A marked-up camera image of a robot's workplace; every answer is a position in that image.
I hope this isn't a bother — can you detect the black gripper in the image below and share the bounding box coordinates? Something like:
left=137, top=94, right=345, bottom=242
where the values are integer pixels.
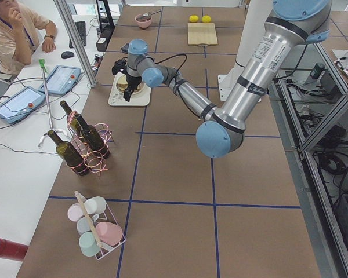
left=124, top=74, right=141, bottom=102

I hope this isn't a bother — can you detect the white round plate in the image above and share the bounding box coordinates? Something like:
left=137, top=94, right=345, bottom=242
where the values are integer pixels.
left=115, top=74, right=144, bottom=96

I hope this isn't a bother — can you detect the bread slice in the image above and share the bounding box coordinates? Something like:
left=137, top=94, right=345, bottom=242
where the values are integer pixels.
left=117, top=75, right=142, bottom=93

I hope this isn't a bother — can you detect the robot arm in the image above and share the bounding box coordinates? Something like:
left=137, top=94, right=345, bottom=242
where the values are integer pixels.
left=124, top=1, right=331, bottom=158

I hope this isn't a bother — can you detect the cream bear tray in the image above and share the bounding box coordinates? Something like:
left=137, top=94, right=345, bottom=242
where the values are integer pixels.
left=108, top=72, right=151, bottom=107

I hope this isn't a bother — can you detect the grey folded cloth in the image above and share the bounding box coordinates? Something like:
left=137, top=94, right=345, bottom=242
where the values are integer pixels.
left=121, top=43, right=129, bottom=54

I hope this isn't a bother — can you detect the blue teach pendant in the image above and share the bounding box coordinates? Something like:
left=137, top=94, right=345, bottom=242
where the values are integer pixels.
left=46, top=65, right=81, bottom=96
left=0, top=86, right=45, bottom=124

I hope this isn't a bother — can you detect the pink bowl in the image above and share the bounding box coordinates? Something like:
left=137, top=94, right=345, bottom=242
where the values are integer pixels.
left=135, top=14, right=152, bottom=29

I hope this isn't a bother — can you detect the black computer mouse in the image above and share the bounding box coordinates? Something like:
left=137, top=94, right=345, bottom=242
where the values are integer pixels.
left=61, top=51, right=75, bottom=60

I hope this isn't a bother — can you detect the metal scoop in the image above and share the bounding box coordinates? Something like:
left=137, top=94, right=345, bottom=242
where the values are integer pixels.
left=136, top=10, right=161, bottom=21

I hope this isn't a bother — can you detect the black keyboard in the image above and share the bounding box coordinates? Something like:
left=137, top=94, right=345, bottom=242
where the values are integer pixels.
left=74, top=21, right=87, bottom=46

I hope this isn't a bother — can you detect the dark green wine bottle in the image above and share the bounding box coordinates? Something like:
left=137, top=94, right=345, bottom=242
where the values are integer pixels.
left=48, top=130, right=89, bottom=176

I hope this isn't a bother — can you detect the green reacher grabber stick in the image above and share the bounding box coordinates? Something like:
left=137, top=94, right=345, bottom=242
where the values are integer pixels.
left=39, top=59, right=70, bottom=138

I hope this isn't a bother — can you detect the wooden cutting board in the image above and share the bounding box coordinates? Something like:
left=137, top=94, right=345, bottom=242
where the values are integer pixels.
left=187, top=23, right=218, bottom=46

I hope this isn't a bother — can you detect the yellow lemon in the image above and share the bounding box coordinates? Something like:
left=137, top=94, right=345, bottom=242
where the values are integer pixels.
left=188, top=15, right=199, bottom=23
left=201, top=15, right=212, bottom=23

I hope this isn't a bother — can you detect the white cup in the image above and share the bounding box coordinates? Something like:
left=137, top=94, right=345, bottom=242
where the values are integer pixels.
left=84, top=196, right=107, bottom=214

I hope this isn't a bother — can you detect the seated person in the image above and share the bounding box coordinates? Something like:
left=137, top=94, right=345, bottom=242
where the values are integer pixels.
left=0, top=1, right=57, bottom=76

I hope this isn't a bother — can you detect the lilac cup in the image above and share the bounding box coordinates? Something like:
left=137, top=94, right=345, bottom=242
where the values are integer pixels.
left=67, top=203, right=84, bottom=222

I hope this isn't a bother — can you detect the grey blue cup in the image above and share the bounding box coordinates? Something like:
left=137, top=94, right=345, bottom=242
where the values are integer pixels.
left=76, top=217, right=91, bottom=236

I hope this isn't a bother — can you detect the pink cup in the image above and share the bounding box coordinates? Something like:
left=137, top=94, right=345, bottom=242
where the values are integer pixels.
left=96, top=222, right=123, bottom=246

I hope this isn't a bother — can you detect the mint green cup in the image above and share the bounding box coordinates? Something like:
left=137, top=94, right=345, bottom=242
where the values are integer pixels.
left=79, top=231, right=100, bottom=257

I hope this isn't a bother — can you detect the red cylinder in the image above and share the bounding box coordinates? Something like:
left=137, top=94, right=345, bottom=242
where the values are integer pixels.
left=0, top=238, right=28, bottom=261

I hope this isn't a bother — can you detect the copper wire bottle rack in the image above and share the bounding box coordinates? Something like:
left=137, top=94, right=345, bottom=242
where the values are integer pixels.
left=69, top=123, right=111, bottom=175

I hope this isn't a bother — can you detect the aluminium frame post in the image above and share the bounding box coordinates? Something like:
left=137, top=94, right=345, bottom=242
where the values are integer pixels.
left=54, top=0, right=97, bottom=88

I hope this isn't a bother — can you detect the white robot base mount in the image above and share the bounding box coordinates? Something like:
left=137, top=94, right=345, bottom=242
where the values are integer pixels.
left=218, top=1, right=271, bottom=101

